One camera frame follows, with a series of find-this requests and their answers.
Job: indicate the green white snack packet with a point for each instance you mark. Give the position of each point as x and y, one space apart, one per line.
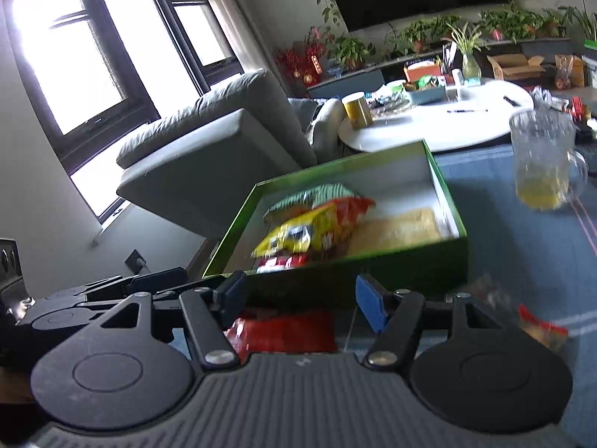
308 198

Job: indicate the black pen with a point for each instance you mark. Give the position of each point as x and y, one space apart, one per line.
466 111

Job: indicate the spider plant in glass vase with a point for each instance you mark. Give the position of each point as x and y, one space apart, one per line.
466 51

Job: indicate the grey television cabinet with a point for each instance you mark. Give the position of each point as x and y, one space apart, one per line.
545 47

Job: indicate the potted green plant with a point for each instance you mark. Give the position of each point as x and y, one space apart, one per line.
508 21
552 21
352 51
415 32
445 25

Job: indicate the red snack packet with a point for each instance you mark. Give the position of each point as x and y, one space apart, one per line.
284 261
280 336

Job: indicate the green cardboard box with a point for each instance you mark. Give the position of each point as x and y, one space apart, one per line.
326 280

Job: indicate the grey sofa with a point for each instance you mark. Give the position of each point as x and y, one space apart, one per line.
210 149

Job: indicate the glass dish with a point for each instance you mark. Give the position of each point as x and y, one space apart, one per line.
389 102

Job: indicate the blue striped tablecloth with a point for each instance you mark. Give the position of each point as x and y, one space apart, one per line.
503 242

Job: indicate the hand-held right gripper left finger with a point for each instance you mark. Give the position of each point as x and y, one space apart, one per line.
231 296

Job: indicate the red flower decoration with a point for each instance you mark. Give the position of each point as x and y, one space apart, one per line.
303 58

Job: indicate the orange box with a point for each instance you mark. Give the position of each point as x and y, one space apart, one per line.
422 72

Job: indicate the open cardboard box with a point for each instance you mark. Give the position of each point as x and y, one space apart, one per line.
513 66

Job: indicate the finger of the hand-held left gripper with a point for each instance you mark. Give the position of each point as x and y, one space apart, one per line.
168 302
158 279

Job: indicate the teal plastic tray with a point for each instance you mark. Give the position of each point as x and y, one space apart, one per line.
424 93

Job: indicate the small white bottle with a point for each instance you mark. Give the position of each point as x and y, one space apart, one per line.
457 77

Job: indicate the peace lily plant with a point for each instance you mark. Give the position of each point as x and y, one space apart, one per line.
585 18

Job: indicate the orange shopping bag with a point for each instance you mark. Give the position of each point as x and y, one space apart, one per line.
566 72

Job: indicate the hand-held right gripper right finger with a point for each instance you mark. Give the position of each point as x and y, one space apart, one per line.
371 303

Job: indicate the wall socket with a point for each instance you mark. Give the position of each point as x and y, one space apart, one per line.
136 261

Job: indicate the white cushion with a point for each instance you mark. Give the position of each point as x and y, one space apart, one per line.
326 123

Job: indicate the white oval coffee table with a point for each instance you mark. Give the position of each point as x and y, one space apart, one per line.
443 126

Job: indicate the glass mug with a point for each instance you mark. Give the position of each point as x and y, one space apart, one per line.
543 163

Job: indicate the dark framed window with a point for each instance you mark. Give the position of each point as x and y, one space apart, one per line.
93 46

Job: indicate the beige curtain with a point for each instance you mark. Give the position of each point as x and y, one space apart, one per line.
233 9

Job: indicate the yellow tin can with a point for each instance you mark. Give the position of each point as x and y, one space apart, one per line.
357 111

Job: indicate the clear red-edged snack packet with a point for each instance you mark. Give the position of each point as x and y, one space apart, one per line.
527 322

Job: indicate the yellow orange snack packet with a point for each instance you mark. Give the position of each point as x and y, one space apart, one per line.
303 233

